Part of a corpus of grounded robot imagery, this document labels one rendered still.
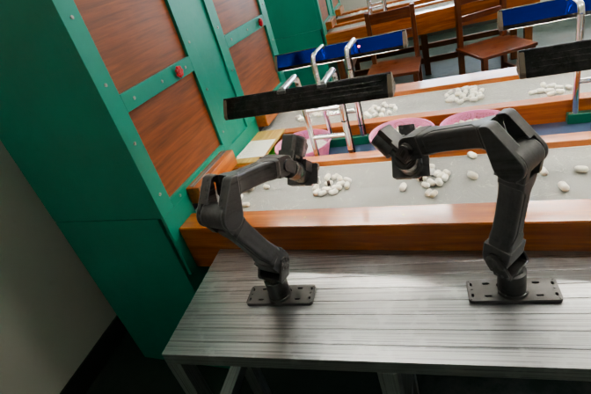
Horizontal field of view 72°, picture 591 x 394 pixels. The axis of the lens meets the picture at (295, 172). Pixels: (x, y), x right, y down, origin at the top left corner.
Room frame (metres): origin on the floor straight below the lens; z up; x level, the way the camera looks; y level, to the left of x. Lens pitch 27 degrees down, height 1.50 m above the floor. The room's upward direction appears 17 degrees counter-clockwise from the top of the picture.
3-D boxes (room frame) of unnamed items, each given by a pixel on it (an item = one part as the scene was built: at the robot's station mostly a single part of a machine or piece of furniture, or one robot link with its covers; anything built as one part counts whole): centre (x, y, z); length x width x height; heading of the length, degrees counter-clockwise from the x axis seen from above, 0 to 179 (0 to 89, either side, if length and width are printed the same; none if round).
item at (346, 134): (1.43, -0.14, 0.90); 0.20 x 0.19 x 0.45; 64
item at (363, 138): (1.79, -0.31, 0.90); 0.20 x 0.19 x 0.45; 64
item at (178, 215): (1.96, 0.43, 0.42); 1.36 x 0.55 x 0.84; 154
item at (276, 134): (1.78, 0.13, 0.77); 0.33 x 0.15 x 0.01; 154
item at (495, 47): (3.15, -1.84, 0.45); 0.44 x 0.44 x 0.91; 89
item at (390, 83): (1.36, -0.10, 1.08); 0.62 x 0.08 x 0.07; 64
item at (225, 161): (1.50, 0.32, 0.83); 0.30 x 0.06 x 0.07; 154
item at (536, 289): (0.67, -0.42, 0.71); 0.20 x 0.07 x 0.08; 69
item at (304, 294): (0.89, 0.14, 0.71); 0.20 x 0.07 x 0.08; 69
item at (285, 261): (0.90, 0.14, 0.77); 0.09 x 0.06 x 0.06; 52
